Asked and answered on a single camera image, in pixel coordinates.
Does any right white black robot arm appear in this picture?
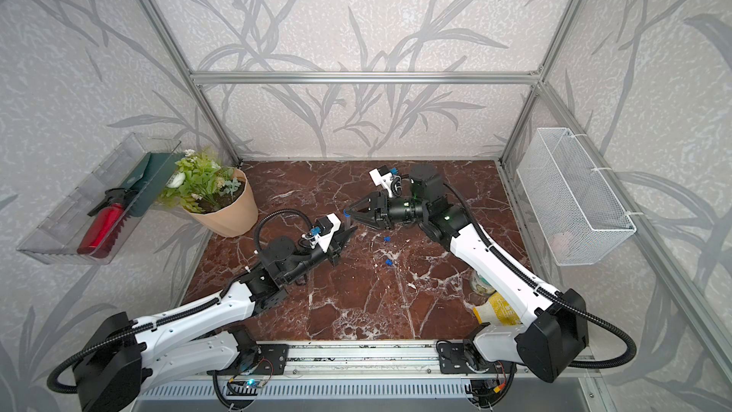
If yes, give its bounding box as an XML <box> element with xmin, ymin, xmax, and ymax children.
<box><xmin>344</xmin><ymin>164</ymin><xmax>588</xmax><ymax>383</ymax></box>

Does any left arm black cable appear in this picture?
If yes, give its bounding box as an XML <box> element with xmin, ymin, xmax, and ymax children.
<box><xmin>47</xmin><ymin>208</ymin><xmax>315</xmax><ymax>395</ymax></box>

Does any red spray bottle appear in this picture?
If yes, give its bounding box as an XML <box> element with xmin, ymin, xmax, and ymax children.
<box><xmin>76</xmin><ymin>188</ymin><xmax>131</xmax><ymax>259</ymax></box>

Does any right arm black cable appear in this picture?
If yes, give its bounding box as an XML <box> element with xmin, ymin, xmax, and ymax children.
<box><xmin>442</xmin><ymin>182</ymin><xmax>638</xmax><ymax>370</ymax></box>

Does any clear plastic wall bin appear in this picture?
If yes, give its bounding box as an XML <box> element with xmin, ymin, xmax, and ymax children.
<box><xmin>17</xmin><ymin>133</ymin><xmax>183</xmax><ymax>265</ymax></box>

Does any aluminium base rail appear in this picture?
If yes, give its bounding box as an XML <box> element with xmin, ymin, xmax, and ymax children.
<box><xmin>136</xmin><ymin>338</ymin><xmax>602</xmax><ymax>381</ymax></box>

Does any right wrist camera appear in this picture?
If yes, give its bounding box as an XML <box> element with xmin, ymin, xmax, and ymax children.
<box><xmin>369</xmin><ymin>166</ymin><xmax>402</xmax><ymax>198</ymax></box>

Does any yellow work glove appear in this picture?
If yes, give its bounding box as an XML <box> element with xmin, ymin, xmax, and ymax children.
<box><xmin>473</xmin><ymin>293</ymin><xmax>522</xmax><ymax>326</ymax></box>

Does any terracotta pot with green plant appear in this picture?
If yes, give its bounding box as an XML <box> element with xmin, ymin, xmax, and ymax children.
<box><xmin>157</xmin><ymin>149</ymin><xmax>258</xmax><ymax>238</ymax></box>

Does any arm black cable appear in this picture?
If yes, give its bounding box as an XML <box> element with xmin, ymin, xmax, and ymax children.
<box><xmin>47</xmin><ymin>208</ymin><xmax>315</xmax><ymax>395</ymax></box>
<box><xmin>442</xmin><ymin>182</ymin><xmax>638</xmax><ymax>370</ymax></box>

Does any white wire mesh basket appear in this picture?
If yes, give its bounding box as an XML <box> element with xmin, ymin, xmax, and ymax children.
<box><xmin>517</xmin><ymin>128</ymin><xmax>637</xmax><ymax>266</ymax></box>

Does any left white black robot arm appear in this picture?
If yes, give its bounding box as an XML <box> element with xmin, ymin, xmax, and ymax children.
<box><xmin>72</xmin><ymin>226</ymin><xmax>356</xmax><ymax>411</ymax></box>

